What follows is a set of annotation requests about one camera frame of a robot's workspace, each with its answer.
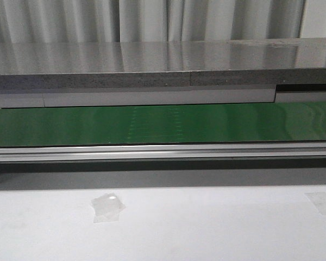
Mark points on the grey panel under countertop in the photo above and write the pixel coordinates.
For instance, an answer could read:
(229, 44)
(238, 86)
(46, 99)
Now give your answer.
(217, 94)

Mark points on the grey stone countertop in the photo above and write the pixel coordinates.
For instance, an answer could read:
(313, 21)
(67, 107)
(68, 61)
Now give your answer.
(63, 66)

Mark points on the clear tape patch right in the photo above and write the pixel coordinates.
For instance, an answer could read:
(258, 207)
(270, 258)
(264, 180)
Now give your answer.
(318, 199)

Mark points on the green conveyor belt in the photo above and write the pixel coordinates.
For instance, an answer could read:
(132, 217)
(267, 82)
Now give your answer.
(163, 124)

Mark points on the clear tape patch left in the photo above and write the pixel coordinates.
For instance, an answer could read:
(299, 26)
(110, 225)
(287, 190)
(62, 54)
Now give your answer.
(107, 208)

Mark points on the clear tape patch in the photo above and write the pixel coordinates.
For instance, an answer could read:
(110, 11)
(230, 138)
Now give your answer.
(107, 208)
(318, 199)

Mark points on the white pleated curtain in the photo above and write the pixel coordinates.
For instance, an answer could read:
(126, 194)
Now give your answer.
(131, 21)

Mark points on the aluminium conveyor side rail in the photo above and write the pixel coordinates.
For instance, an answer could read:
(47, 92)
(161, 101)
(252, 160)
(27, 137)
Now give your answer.
(232, 150)

